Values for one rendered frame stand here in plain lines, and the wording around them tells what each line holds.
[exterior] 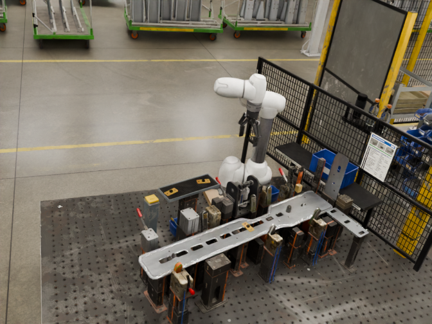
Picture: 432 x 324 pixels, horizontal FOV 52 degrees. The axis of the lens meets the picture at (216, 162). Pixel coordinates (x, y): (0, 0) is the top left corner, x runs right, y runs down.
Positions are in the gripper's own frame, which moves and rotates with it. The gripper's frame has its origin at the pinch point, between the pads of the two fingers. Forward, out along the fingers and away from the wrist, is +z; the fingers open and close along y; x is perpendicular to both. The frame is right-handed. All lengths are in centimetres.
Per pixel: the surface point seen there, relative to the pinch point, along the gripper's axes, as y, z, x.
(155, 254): 19, 46, -72
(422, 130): -2, 42, 220
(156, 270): 30, 46, -77
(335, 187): 29, 37, 62
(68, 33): -587, 118, 90
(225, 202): 6.1, 38.3, -15.7
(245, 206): 6.3, 47.8, 2.6
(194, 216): 13, 35, -43
